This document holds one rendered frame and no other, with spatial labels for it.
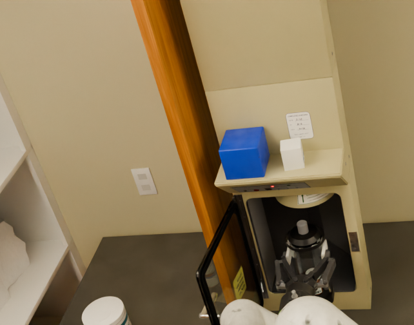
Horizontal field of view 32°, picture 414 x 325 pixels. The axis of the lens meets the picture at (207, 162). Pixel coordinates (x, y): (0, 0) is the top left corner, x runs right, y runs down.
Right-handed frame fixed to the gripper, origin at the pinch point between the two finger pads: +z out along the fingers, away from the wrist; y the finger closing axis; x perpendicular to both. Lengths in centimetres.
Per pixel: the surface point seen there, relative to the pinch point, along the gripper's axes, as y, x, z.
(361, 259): -13.7, 7.4, 3.5
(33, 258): 114, 28, 35
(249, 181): 8.5, -29.8, -8.3
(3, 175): 104, -16, 27
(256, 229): 14.4, -4.2, 4.9
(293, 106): -3.6, -43.3, 3.1
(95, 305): 66, 12, -8
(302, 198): -0.3, -13.4, 5.4
